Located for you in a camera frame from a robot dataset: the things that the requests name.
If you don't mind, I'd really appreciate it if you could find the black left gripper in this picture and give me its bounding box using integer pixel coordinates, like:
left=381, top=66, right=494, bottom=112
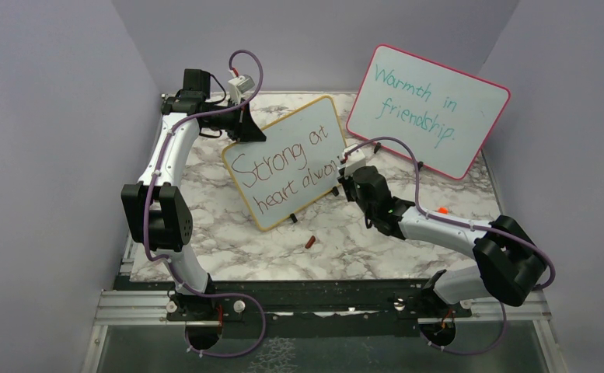
left=204, top=96, right=267, bottom=141

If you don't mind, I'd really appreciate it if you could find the yellow framed whiteboard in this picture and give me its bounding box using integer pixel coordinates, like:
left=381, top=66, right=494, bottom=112
left=222, top=96, right=347, bottom=232

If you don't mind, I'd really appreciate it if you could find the brown marker cap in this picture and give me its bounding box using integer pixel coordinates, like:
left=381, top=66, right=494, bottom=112
left=305, top=235, right=316, bottom=249

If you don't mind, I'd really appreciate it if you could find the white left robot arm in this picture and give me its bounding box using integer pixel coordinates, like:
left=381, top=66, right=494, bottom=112
left=120, top=69, right=267, bottom=319

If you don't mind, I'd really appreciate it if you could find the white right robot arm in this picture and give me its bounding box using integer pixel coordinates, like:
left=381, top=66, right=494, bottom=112
left=338, top=166, right=550, bottom=316

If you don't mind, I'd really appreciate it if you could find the pink framed whiteboard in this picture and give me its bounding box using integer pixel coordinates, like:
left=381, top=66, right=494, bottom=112
left=346, top=44, right=511, bottom=180

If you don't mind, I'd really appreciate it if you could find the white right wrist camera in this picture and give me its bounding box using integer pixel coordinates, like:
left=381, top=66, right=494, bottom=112
left=339, top=144, right=366, bottom=178

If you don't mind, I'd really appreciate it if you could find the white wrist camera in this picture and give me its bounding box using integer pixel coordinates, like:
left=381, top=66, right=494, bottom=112
left=339, top=144, right=366, bottom=178
left=228, top=75, right=256, bottom=104

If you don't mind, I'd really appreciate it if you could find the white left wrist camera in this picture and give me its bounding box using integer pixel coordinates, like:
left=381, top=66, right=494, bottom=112
left=228, top=75, right=256, bottom=104

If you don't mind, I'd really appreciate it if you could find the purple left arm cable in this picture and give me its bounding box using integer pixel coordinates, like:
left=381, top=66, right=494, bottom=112
left=141, top=49, right=268, bottom=360

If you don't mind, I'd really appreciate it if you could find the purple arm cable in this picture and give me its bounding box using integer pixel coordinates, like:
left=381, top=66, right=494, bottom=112
left=141, top=49, right=268, bottom=360
left=342, top=136, right=557, bottom=357

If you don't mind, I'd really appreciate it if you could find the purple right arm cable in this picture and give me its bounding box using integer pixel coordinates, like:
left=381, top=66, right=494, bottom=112
left=342, top=136, right=557, bottom=357

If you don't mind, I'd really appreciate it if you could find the aluminium table frame rail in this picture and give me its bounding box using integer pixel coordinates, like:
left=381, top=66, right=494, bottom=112
left=81, top=93, right=175, bottom=373

